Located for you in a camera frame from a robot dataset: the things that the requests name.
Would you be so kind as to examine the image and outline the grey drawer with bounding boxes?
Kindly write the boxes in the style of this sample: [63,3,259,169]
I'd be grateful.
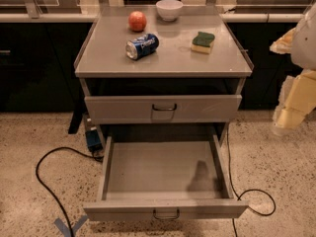
[85,95,242,124]
[84,136,248,221]

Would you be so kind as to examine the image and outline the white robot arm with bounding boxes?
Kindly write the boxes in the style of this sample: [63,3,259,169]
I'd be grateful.
[270,4,316,136]

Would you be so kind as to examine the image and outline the grey drawer cabinet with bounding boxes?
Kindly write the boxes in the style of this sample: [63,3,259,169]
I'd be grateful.
[75,6,252,142]

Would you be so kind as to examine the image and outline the grey top drawer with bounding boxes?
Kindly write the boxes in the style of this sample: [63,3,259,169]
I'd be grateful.
[85,95,242,124]

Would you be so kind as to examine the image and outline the green yellow sponge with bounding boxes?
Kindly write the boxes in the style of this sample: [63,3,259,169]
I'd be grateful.
[191,32,215,53]

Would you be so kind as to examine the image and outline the white bowl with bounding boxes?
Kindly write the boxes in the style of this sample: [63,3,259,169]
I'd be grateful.
[156,0,183,21]

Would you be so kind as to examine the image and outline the blue pepsi can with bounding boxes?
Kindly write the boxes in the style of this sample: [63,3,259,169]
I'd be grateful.
[125,34,159,60]

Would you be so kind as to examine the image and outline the orange ball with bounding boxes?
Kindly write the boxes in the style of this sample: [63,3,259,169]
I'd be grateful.
[128,11,147,32]

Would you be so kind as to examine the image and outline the blue power adapter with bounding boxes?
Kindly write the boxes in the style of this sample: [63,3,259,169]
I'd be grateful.
[85,129,103,152]

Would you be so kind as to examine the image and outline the dark counter cabinets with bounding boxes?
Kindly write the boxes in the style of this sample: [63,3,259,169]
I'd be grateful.
[0,22,301,112]

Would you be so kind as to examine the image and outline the blue tape cross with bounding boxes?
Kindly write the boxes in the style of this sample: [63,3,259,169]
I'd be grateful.
[53,214,89,237]

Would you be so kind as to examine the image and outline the black cable right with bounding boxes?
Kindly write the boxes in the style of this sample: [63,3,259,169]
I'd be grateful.
[225,123,277,237]

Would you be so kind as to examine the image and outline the black cable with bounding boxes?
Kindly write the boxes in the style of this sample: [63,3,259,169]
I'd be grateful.
[225,123,277,237]
[35,146,105,237]

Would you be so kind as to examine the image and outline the black cable left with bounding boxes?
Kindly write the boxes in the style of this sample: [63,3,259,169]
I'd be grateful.
[35,146,105,237]

